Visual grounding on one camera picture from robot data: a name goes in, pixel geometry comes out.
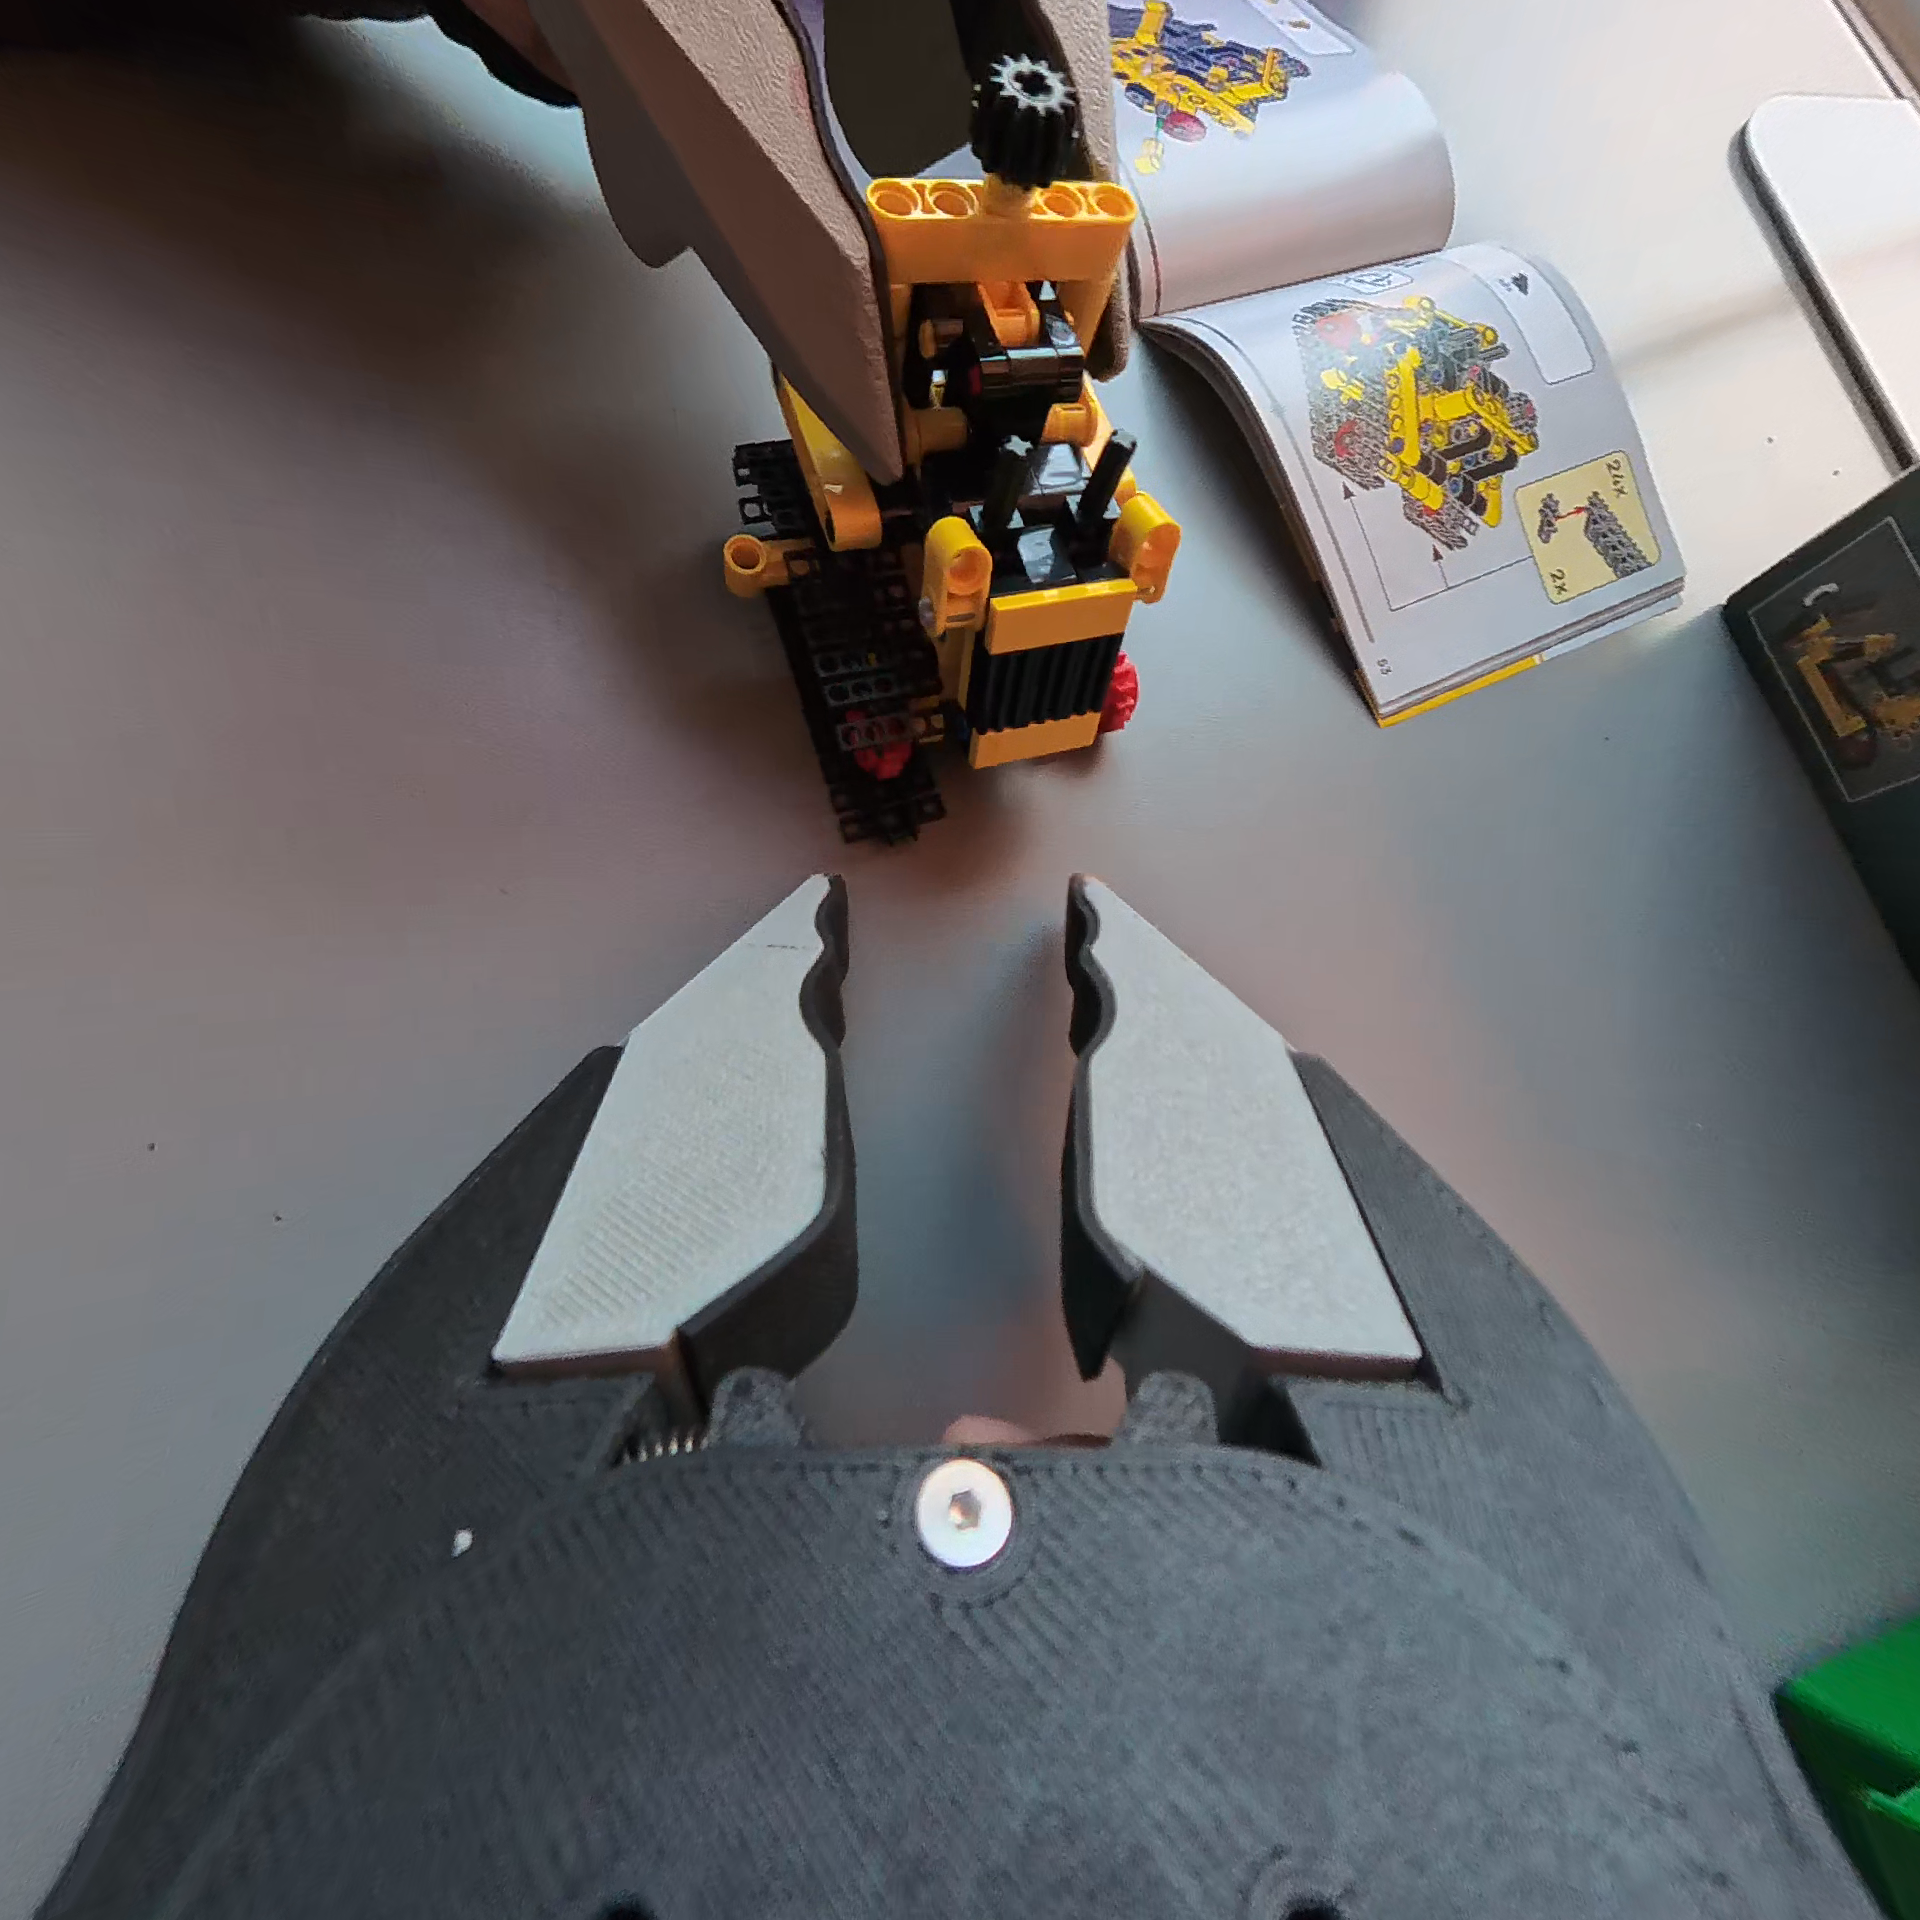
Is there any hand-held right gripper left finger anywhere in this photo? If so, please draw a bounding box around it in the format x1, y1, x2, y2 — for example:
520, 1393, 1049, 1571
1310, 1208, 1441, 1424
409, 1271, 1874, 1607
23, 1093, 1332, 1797
490, 870, 864, 1389

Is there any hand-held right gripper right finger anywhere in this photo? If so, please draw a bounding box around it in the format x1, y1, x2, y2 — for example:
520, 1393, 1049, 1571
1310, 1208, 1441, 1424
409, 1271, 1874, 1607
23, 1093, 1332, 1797
1056, 872, 1424, 1382

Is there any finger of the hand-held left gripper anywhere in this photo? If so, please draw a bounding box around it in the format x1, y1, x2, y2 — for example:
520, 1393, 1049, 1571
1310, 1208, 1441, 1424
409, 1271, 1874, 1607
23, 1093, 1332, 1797
1034, 0, 1150, 384
520, 0, 920, 483

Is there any yellow lego bulldozer model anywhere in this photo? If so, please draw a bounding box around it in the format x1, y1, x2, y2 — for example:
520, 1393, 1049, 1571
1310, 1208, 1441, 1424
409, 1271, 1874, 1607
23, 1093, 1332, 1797
721, 51, 1186, 845

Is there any open lego instruction booklet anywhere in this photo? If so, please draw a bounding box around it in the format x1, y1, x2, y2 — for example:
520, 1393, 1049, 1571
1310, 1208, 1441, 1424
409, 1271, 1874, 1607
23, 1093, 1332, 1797
1101, 0, 1689, 728

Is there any dark lego set box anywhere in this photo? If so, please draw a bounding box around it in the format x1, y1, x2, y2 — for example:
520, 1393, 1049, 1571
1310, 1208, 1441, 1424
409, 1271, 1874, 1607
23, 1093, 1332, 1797
1720, 471, 1920, 992

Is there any white stand base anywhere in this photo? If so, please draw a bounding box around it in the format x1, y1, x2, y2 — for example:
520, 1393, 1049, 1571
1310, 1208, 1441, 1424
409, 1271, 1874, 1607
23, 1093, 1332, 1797
1736, 93, 1920, 465

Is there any green plastic bin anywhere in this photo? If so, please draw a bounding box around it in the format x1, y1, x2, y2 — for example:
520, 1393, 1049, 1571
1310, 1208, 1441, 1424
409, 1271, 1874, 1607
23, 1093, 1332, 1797
1773, 1619, 1920, 1899

